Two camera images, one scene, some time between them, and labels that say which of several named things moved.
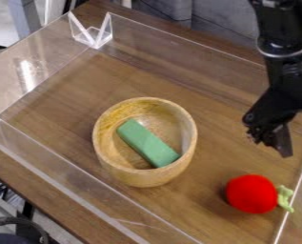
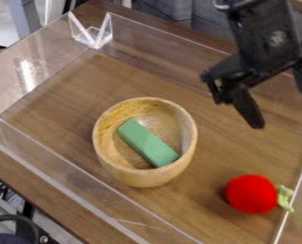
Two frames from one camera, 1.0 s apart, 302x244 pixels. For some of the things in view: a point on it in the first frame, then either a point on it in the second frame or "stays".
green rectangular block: x=153 y=150 stays
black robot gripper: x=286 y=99 -> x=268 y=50
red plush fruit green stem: x=252 y=193 stays
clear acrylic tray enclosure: x=125 y=114 stays
